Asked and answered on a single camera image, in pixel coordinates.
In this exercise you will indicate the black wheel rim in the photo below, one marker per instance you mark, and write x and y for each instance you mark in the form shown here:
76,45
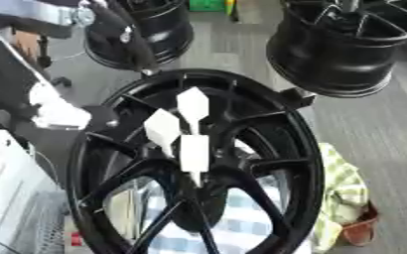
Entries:
334,56
172,29

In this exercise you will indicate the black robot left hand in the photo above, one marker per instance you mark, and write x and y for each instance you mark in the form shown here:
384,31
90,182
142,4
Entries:
110,28

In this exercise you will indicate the black spoked wheel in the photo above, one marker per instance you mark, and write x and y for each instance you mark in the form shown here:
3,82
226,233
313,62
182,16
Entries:
282,139

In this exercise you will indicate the black wheel clamp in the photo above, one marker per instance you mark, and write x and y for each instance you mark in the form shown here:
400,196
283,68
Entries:
298,96

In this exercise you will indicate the white pin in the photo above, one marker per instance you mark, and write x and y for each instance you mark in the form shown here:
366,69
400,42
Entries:
162,127
194,152
193,104

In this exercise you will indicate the green crate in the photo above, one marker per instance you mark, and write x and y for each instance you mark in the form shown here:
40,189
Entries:
206,4

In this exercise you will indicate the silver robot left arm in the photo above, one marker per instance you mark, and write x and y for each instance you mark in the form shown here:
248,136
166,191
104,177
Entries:
36,11

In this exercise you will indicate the white machine housing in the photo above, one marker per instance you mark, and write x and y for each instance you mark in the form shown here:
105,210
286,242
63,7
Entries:
10,185

